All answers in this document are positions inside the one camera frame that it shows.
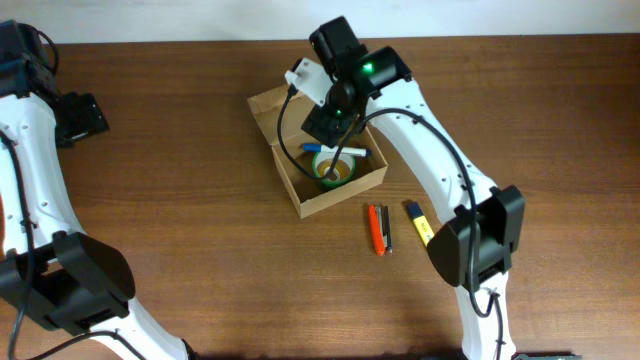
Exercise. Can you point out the green tape roll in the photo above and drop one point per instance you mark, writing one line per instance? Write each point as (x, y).
(328, 184)

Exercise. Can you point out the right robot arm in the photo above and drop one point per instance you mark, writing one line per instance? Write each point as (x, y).
(480, 222)

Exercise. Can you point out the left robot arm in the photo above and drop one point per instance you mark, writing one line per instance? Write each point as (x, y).
(52, 271)

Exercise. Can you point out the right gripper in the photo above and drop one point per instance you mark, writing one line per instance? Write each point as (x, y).
(321, 119)

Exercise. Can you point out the orange stapler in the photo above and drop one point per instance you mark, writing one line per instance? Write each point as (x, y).
(379, 222)

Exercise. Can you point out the yellow highlighter marker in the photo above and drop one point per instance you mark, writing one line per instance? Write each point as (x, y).
(420, 222)

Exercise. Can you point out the small yellow tape roll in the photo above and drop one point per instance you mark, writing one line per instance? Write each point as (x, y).
(341, 172)

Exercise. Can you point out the blue white marker pen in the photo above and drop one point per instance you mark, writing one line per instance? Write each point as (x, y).
(332, 151)

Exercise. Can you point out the brown cardboard box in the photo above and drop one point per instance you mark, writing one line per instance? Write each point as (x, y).
(281, 128)

